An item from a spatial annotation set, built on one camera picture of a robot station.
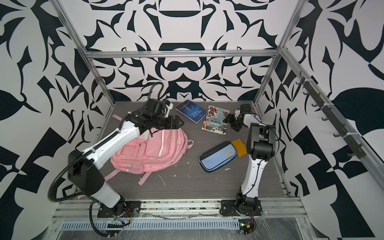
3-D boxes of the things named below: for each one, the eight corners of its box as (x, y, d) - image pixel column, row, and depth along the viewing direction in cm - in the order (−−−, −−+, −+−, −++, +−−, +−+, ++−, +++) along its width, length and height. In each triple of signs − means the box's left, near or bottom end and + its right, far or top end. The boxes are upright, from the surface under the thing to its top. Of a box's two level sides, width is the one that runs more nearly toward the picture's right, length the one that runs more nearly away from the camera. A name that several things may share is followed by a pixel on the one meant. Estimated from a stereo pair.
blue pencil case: (205, 174, 86) (205, 172, 83) (196, 159, 92) (196, 156, 89) (238, 155, 94) (240, 152, 91) (228, 142, 99) (229, 139, 96)
